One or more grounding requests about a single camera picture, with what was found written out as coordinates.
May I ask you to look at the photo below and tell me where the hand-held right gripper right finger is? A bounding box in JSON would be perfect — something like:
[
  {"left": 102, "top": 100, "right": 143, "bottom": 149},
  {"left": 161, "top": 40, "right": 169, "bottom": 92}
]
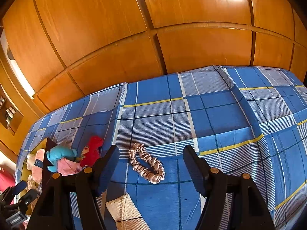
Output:
[{"left": 183, "top": 145, "right": 274, "bottom": 230}]

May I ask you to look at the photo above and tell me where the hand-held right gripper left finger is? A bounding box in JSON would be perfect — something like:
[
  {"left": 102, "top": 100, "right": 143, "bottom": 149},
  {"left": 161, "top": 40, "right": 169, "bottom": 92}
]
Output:
[{"left": 26, "top": 145, "right": 120, "bottom": 230}]

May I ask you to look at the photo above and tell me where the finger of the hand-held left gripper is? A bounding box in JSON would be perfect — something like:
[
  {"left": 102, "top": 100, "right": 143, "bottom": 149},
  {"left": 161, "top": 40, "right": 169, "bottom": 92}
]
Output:
[
  {"left": 7, "top": 181, "right": 28, "bottom": 197},
  {"left": 17, "top": 189, "right": 39, "bottom": 206}
]

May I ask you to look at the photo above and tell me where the red plush toy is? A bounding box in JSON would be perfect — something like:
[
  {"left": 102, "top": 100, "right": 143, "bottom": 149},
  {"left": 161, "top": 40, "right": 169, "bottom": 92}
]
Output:
[{"left": 80, "top": 136, "right": 104, "bottom": 168}]

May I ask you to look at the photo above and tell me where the beige satin scrunchie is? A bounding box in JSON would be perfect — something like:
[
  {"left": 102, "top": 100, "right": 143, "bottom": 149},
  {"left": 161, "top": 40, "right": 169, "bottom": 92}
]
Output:
[{"left": 128, "top": 143, "right": 166, "bottom": 184}]

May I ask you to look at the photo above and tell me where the pink cloth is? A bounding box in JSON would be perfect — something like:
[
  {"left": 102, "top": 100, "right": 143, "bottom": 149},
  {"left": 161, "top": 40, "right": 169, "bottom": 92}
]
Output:
[
  {"left": 31, "top": 149, "right": 46, "bottom": 184},
  {"left": 58, "top": 158, "right": 83, "bottom": 176}
]

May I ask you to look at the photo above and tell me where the gold and dark box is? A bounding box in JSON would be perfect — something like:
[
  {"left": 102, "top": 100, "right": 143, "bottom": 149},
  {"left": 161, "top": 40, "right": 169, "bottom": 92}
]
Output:
[{"left": 20, "top": 137, "right": 58, "bottom": 216}]

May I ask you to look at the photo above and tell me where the blue plush toy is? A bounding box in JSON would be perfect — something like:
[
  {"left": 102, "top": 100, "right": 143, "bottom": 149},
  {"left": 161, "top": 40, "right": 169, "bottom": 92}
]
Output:
[{"left": 46, "top": 146, "right": 79, "bottom": 173}]

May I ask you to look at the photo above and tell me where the red cloth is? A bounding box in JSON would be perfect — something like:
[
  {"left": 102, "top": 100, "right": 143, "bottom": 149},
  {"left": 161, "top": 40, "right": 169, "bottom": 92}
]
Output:
[{"left": 0, "top": 169, "right": 16, "bottom": 193}]

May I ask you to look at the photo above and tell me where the pink rolled cloth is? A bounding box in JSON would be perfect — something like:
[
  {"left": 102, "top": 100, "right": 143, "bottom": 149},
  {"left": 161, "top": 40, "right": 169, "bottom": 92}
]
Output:
[{"left": 31, "top": 149, "right": 46, "bottom": 184}]

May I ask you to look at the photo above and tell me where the beige knitted cloth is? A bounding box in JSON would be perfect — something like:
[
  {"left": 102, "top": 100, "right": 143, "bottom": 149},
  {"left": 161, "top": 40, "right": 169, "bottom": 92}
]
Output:
[{"left": 106, "top": 193, "right": 150, "bottom": 230}]

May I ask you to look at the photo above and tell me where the blue plaid bed sheet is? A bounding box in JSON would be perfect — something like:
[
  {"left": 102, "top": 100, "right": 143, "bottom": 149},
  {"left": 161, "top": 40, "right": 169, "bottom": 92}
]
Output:
[{"left": 16, "top": 65, "right": 307, "bottom": 230}]

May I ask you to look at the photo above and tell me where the row of small bottles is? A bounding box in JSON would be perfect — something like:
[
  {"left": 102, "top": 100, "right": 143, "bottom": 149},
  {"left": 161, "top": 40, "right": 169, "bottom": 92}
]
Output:
[{"left": 5, "top": 107, "right": 16, "bottom": 125}]

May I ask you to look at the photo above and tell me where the white light tube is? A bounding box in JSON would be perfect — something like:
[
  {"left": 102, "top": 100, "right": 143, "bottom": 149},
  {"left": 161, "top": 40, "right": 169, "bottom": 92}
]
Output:
[{"left": 0, "top": 29, "right": 36, "bottom": 99}]

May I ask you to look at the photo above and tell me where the wooden wardrobe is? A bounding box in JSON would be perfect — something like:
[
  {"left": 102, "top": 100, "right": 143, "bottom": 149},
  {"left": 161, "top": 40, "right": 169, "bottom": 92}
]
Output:
[{"left": 0, "top": 0, "right": 307, "bottom": 118}]

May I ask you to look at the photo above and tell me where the wooden wall shelf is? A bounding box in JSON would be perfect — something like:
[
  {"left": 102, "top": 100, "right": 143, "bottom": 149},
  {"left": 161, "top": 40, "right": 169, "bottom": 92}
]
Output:
[{"left": 0, "top": 86, "right": 24, "bottom": 135}]

